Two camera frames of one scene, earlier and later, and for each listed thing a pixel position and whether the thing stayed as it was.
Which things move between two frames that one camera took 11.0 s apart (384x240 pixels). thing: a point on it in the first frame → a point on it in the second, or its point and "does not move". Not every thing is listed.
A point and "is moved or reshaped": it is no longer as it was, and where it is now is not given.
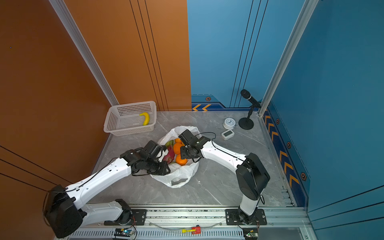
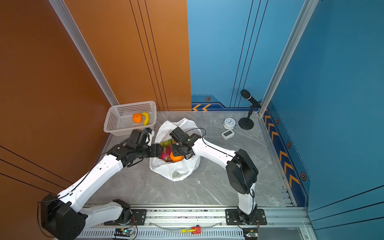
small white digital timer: [227, 135] does not move
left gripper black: [165, 170] → [156, 150]
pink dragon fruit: [169, 157] does not move
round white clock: [229, 123] does not move
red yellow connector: [195, 230] does not move
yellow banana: [146, 118] does not move
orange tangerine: [177, 147] is moved or reshaped
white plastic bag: [179, 175] is moved or reshaped
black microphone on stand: [247, 123] does not move
